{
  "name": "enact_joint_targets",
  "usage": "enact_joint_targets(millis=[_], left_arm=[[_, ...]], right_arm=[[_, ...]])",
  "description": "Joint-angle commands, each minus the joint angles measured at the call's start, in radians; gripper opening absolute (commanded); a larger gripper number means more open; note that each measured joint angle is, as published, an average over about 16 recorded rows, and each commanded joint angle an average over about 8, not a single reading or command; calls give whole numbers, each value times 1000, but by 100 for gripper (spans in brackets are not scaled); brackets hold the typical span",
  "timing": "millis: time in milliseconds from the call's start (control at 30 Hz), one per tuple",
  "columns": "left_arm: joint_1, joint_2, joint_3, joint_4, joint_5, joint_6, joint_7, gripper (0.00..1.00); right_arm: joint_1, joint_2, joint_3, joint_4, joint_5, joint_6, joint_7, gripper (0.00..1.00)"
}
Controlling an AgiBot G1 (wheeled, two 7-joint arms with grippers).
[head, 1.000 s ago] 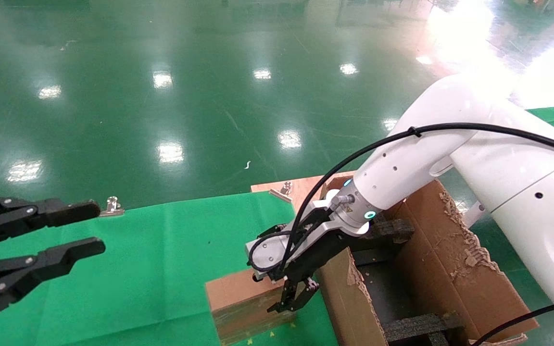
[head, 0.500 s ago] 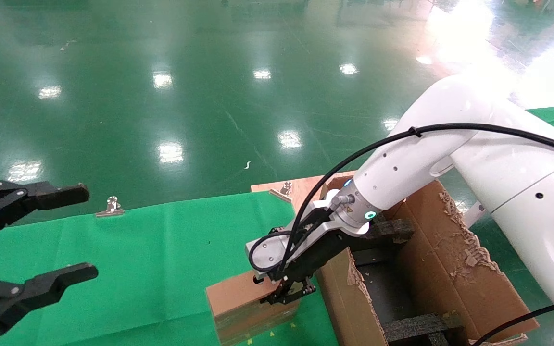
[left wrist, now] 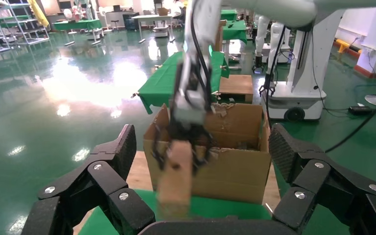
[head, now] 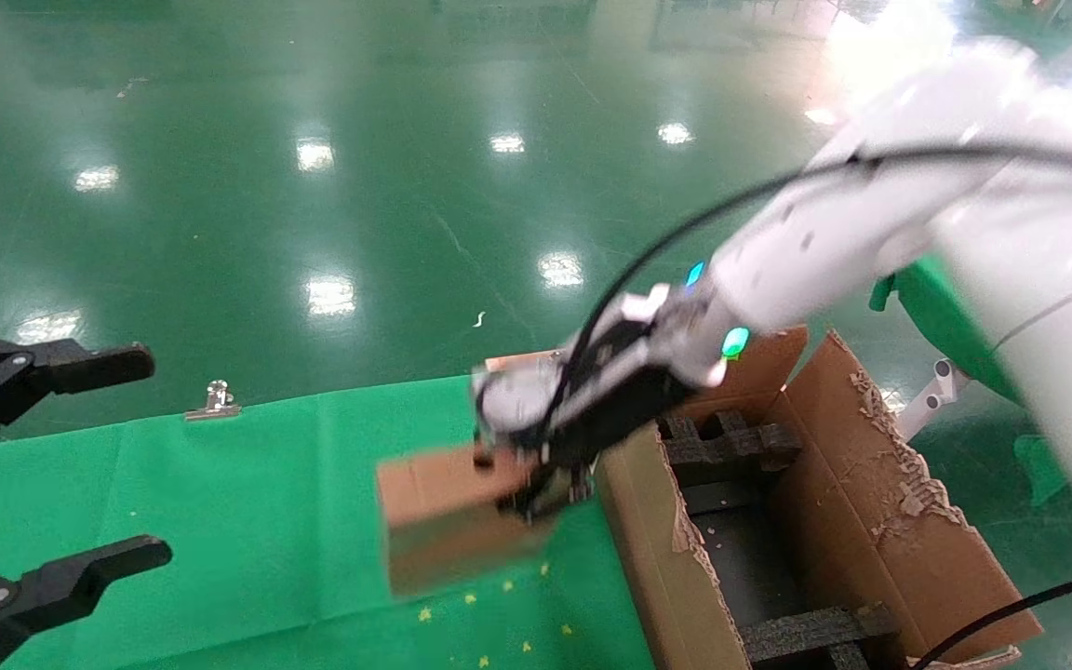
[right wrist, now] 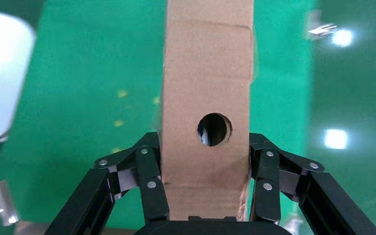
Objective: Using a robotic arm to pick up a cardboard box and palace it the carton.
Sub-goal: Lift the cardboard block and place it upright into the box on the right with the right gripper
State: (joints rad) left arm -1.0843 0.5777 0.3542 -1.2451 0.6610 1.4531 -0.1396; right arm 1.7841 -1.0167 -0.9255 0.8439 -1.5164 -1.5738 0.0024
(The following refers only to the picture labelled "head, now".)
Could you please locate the black hanging cable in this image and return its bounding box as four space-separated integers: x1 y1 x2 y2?
908 563 1072 670

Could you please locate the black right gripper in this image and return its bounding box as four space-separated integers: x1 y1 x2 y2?
497 321 695 522

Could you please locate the large open cardboard carton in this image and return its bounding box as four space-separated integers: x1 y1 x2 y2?
592 326 1044 670

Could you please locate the black foam base pad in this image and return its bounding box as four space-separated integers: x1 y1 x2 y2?
685 479 821 643

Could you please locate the grey table leg brace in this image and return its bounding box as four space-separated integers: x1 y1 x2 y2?
894 356 972 443

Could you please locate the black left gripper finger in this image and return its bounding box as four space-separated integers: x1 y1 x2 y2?
0 535 172 670
0 337 155 463

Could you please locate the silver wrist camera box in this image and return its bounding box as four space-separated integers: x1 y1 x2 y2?
473 358 567 457

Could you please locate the small brown cardboard box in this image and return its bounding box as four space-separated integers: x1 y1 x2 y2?
376 445 583 598

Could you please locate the silver binder clip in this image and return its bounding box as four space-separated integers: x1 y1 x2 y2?
184 380 242 422

